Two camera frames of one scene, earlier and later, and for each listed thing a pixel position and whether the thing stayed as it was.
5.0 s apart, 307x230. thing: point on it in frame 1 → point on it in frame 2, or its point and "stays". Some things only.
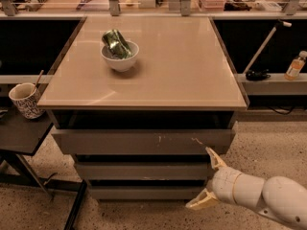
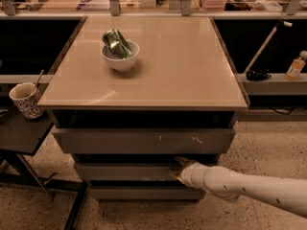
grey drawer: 144,171 stays
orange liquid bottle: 295,66 stays
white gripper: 224,183 → 188,174
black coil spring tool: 37,0 stays
